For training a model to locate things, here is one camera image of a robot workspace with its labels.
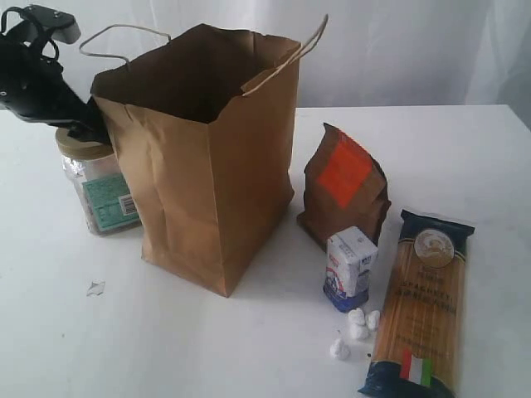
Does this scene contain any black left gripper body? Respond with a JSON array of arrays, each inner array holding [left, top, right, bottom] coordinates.
[[1, 24, 90, 124]]

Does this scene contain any brown paper shopping bag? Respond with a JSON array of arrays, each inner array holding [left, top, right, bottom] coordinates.
[[90, 24, 324, 297]]

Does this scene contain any clear jar gold lid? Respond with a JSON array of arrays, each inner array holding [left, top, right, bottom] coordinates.
[[55, 129, 141, 235]]

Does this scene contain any clear plastic scrap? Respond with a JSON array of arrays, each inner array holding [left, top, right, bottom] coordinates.
[[86, 281, 105, 297]]

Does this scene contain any brown pouch orange label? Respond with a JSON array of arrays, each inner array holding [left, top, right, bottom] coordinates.
[[297, 123, 391, 250]]

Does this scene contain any small white blue carton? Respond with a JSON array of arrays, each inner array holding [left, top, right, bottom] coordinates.
[[323, 226, 378, 313]]

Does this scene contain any white crumpled lump upper left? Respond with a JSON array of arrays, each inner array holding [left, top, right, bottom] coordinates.
[[348, 308, 366, 328]]

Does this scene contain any white crumpled lump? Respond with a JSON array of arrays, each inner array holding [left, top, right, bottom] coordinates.
[[348, 323, 370, 341], [365, 310, 381, 332], [348, 308, 366, 328], [329, 337, 350, 361]]

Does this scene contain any white crumpled lump lower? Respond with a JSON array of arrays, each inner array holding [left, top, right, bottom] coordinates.
[[329, 337, 350, 361]]

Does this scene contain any white crumpled lump middle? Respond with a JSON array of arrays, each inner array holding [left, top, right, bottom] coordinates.
[[348, 323, 370, 341]]

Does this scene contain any white crumpled lump right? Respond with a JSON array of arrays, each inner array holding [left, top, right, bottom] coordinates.
[[365, 310, 381, 332]]

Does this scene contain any spaghetti packet dark blue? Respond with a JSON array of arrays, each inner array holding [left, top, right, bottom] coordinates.
[[359, 210, 475, 397]]

